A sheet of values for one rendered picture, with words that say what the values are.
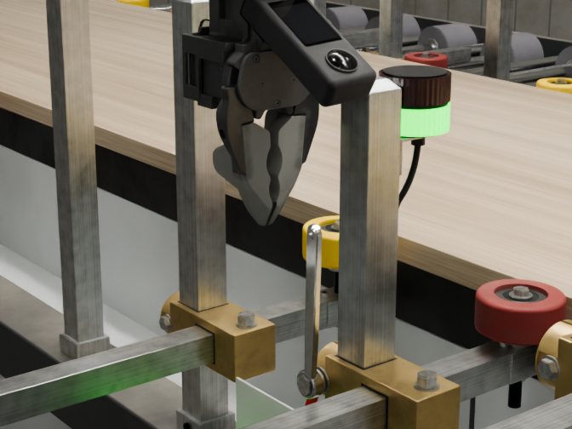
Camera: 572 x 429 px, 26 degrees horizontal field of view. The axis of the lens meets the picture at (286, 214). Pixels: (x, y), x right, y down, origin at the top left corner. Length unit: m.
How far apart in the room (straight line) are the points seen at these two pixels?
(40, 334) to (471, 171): 0.57
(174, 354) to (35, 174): 0.88
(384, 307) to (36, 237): 1.11
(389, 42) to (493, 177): 1.10
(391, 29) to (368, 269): 1.60
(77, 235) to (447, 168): 0.46
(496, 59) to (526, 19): 2.89
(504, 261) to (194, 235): 0.30
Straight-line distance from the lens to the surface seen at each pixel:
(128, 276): 1.82
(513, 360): 1.12
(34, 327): 1.61
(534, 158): 1.62
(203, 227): 1.22
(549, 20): 5.25
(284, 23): 0.93
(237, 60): 0.94
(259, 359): 1.21
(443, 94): 1.02
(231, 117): 0.95
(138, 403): 1.39
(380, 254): 1.02
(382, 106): 0.99
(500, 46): 2.38
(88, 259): 1.47
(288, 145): 0.99
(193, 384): 1.28
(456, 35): 3.03
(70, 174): 1.43
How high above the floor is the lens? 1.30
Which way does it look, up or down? 17 degrees down
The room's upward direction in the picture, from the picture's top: straight up
